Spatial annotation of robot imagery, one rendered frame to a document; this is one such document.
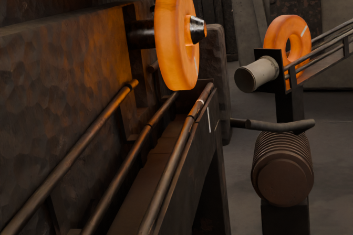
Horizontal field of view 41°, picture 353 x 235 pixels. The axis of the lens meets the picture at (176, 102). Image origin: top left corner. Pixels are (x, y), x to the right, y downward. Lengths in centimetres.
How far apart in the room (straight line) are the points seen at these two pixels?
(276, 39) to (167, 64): 50
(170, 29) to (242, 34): 287
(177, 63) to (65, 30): 18
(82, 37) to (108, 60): 8
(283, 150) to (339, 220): 85
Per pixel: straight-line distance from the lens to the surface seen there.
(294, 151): 101
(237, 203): 195
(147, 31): 70
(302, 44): 119
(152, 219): 46
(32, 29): 46
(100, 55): 60
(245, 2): 346
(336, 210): 189
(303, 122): 108
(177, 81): 66
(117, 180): 55
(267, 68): 107
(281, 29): 112
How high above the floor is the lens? 90
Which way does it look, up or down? 15 degrees down
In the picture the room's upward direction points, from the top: 7 degrees counter-clockwise
